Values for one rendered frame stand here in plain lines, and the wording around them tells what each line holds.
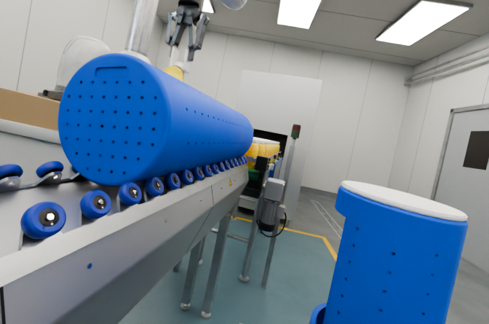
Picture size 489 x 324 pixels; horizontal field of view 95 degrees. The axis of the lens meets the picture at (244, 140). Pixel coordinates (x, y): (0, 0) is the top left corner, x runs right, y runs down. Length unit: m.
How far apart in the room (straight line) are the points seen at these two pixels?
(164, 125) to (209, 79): 5.31
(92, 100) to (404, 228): 0.72
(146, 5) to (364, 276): 1.29
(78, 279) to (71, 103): 0.36
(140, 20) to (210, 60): 4.68
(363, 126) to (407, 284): 5.41
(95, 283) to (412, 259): 0.60
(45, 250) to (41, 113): 0.71
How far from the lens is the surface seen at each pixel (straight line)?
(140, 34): 1.25
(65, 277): 0.43
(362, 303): 0.68
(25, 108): 1.10
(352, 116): 5.88
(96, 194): 0.43
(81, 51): 1.10
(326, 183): 5.77
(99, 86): 0.58
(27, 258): 0.39
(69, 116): 0.63
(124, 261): 0.50
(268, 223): 1.52
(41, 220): 0.38
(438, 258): 0.66
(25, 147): 1.09
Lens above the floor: 1.12
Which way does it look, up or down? 2 degrees down
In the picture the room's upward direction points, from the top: 11 degrees clockwise
